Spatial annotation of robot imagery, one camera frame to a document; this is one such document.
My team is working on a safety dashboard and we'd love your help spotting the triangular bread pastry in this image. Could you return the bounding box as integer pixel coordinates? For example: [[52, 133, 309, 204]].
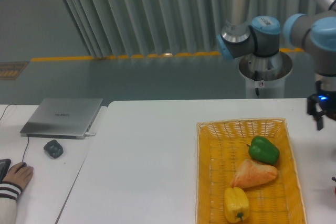
[[230, 159, 278, 189]]

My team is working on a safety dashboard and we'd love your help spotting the striped white sleeve forearm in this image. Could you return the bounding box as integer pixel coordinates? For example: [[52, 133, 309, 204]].
[[1, 182, 22, 223]]

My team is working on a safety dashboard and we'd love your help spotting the green bell pepper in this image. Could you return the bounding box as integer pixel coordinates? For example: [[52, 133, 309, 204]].
[[247, 135, 280, 165]]

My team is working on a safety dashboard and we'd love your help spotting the black keyboard corner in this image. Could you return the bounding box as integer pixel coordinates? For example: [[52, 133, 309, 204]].
[[0, 158, 12, 182]]

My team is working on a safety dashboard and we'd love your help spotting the white usb plug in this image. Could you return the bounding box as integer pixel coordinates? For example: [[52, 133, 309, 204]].
[[85, 132, 96, 137]]

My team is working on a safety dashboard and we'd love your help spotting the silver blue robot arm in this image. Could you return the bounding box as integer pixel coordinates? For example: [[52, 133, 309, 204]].
[[217, 0, 335, 130]]

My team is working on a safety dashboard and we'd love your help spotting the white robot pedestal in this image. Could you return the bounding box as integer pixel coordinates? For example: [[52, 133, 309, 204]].
[[239, 51, 292, 99]]

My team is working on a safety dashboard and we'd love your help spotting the silver closed laptop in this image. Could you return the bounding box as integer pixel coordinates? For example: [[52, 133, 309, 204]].
[[20, 98, 103, 139]]

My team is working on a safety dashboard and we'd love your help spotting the yellow wicker basket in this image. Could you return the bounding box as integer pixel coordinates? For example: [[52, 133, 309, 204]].
[[195, 118, 307, 223]]

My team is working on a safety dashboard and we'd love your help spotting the black mouse cable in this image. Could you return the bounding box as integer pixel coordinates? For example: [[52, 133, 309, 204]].
[[0, 103, 40, 163]]

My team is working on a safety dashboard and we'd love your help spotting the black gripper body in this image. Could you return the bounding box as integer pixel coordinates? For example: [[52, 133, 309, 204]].
[[307, 74, 335, 120]]

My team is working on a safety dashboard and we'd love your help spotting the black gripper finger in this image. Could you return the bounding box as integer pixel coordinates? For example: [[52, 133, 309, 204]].
[[313, 111, 324, 131]]

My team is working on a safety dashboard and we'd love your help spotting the person's hand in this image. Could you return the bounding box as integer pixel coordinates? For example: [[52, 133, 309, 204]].
[[2, 162, 34, 190]]

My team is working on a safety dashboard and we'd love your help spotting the yellow bell pepper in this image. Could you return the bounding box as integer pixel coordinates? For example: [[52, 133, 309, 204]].
[[224, 187, 249, 223]]

